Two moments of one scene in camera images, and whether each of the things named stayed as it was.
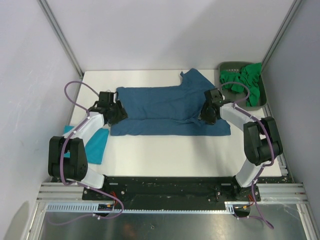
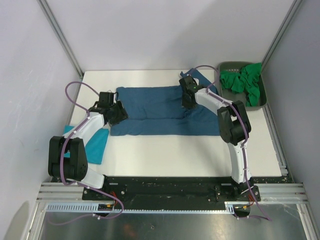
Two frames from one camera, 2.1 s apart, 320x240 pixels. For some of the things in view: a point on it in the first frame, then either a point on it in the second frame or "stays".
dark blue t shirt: [167, 110] stays
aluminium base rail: [281, 193] stays
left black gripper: [122, 114] stays
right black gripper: [202, 115] to [185, 104]
